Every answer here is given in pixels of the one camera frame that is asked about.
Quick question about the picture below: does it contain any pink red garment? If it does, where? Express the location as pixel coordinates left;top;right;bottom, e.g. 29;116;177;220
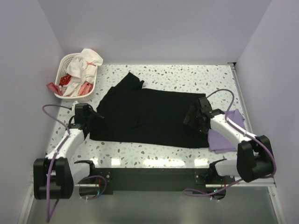
46;74;93;97

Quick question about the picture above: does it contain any white t shirt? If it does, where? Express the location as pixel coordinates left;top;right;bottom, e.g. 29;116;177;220
63;49;103;97

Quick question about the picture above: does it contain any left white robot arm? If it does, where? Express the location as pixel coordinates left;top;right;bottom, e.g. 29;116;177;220
33;103;108;200

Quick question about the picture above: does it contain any aluminium frame rail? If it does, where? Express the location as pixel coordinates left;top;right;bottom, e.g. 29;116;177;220
75;168;274;191

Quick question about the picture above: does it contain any white laundry basket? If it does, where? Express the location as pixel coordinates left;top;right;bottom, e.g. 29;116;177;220
54;53;98;102

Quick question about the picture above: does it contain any black t shirt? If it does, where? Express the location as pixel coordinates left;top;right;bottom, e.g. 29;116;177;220
90;73;209;148

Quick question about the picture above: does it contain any folded purple t shirt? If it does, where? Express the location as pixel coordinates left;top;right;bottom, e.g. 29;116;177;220
207;109;246;154

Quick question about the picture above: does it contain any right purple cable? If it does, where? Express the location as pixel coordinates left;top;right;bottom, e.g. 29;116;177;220
183;88;278;198

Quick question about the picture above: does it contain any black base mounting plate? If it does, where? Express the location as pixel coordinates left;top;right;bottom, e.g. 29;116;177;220
79;168;235;196

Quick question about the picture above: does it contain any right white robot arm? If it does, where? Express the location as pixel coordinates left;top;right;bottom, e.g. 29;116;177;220
184;97;277;183

